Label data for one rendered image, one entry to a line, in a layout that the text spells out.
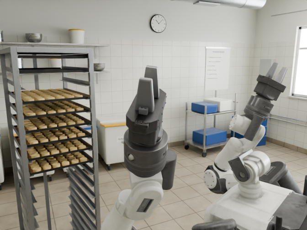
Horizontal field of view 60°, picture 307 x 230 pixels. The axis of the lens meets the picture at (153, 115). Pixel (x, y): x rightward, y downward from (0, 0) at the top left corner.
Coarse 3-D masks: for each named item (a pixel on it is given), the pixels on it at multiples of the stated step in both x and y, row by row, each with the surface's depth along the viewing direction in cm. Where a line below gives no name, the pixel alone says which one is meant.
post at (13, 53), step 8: (16, 56) 149; (16, 64) 150; (16, 72) 151; (16, 80) 152; (16, 88) 152; (16, 96) 153; (16, 104) 154; (16, 112) 156; (24, 128) 158; (24, 136) 159; (24, 144) 160; (24, 152) 160; (24, 160) 161; (24, 168) 162; (24, 176) 163; (24, 184) 166; (32, 208) 169; (32, 216) 170; (32, 224) 171
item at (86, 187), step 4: (68, 168) 244; (72, 172) 235; (72, 176) 228; (76, 176) 226; (76, 180) 220; (80, 180) 218; (80, 184) 213; (84, 184) 211; (84, 188) 206; (88, 188) 204; (88, 192) 200; (92, 192) 197; (92, 196) 194
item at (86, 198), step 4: (68, 180) 241; (72, 180) 239; (72, 184) 232; (76, 184) 229; (76, 188) 225; (80, 188) 221; (80, 192) 219; (84, 192) 214; (84, 196) 212; (88, 196) 207; (88, 200) 206; (88, 204) 200; (92, 204) 200; (92, 208) 195
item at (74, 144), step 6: (18, 138) 212; (48, 144) 191; (54, 144) 193; (60, 144) 191; (66, 144) 192; (72, 144) 198; (78, 144) 191; (30, 150) 179; (36, 150) 185; (42, 150) 179; (48, 150) 185; (54, 150) 179; (60, 150) 184; (66, 150) 180; (72, 150) 182; (30, 156) 173; (36, 156) 169; (42, 156) 172
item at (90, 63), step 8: (88, 64) 175; (96, 136) 186; (96, 144) 187; (96, 152) 188; (96, 160) 189; (96, 168) 190; (96, 176) 191; (96, 184) 192; (96, 192) 193; (96, 200) 194; (96, 208) 195; (96, 224) 199
